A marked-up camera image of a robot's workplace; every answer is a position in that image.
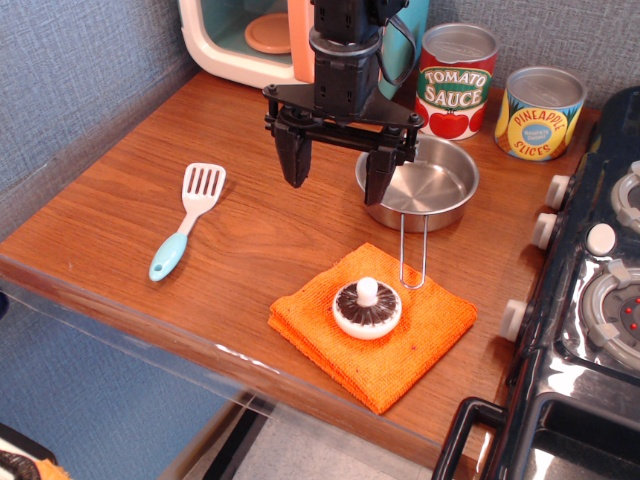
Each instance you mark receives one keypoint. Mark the pineapple slices can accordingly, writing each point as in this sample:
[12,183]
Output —
[539,112]

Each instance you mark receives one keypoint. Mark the orange microwave plate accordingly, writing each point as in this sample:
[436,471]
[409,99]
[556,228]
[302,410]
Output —
[269,34]

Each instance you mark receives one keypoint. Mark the toy microwave oven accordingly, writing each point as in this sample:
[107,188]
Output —
[214,35]

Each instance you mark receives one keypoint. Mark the tomato sauce can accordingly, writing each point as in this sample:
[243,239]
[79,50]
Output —
[454,79]

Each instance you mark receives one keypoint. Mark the orange folded cloth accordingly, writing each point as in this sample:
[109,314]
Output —
[376,372]

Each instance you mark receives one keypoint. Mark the white and teal spatula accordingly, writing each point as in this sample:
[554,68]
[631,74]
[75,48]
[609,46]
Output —
[201,189]

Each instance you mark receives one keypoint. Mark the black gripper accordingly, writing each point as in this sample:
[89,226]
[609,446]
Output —
[344,106]

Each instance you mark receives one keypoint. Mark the toy mushroom slice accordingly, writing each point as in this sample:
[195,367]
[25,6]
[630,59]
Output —
[367,309]

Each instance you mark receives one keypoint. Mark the small steel pot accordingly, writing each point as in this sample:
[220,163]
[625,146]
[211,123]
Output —
[426,195]

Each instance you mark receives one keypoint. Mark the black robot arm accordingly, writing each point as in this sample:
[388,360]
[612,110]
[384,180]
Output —
[348,22]

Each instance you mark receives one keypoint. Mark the black toy stove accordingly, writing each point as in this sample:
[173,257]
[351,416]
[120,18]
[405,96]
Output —
[572,409]

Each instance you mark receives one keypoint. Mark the orange object at corner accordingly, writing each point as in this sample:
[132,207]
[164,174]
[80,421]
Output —
[21,467]

